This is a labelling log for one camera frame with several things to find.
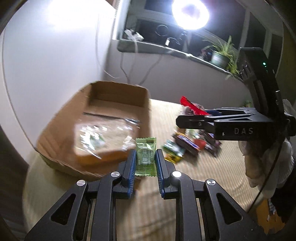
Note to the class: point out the green candy packet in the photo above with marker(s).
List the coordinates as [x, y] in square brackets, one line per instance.
[146, 149]

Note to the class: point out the gloved right hand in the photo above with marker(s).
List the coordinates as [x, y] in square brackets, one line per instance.
[258, 164]

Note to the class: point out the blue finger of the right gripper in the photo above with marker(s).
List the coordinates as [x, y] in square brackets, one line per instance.
[192, 122]
[229, 111]

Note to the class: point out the white power strip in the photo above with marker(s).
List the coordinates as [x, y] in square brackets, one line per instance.
[133, 35]

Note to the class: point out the black tripod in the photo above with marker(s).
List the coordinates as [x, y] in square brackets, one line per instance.
[182, 41]

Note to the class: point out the striped yellow tablecloth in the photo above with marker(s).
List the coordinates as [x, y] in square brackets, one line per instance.
[146, 216]

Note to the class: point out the english Snickers bar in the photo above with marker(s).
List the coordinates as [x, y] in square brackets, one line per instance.
[212, 146]

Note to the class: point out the potted spider plant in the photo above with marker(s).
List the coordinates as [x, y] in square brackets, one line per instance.
[223, 55]

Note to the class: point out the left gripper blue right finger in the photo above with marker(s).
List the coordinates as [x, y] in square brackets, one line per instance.
[204, 210]

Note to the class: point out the yellow candy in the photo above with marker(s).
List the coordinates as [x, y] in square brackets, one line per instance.
[172, 158]

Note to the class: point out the ring light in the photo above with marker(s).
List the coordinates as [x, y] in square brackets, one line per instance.
[190, 15]

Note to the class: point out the red green small candy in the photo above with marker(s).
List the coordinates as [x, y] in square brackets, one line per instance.
[200, 143]

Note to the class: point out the teal mint ring packet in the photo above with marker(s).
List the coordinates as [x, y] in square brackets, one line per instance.
[172, 148]

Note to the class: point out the chinese Snickers bar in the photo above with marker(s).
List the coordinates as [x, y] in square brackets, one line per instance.
[186, 143]

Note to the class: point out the red dark dried-fruit packet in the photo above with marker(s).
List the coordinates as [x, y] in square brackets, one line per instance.
[196, 110]

